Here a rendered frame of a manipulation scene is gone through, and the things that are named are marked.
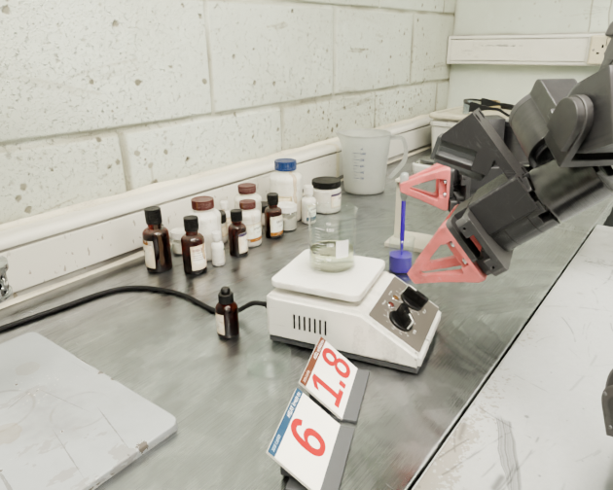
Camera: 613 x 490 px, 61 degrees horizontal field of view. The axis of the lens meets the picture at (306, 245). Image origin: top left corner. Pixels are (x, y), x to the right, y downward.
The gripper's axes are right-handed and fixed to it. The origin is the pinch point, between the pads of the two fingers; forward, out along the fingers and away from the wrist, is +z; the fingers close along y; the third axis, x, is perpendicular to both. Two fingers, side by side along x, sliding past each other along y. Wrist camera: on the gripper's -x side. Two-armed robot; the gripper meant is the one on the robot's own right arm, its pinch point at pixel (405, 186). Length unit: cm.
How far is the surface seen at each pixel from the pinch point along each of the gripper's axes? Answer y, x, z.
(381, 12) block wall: -85, -30, 0
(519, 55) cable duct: -112, -15, -47
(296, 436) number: 44.6, 11.3, 13.2
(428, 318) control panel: 22.5, 11.4, -1.4
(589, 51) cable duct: -100, -16, -65
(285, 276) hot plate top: 22.8, 5.4, 16.7
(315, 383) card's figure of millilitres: 36.9, 11.2, 12.0
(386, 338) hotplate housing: 29.5, 10.2, 4.3
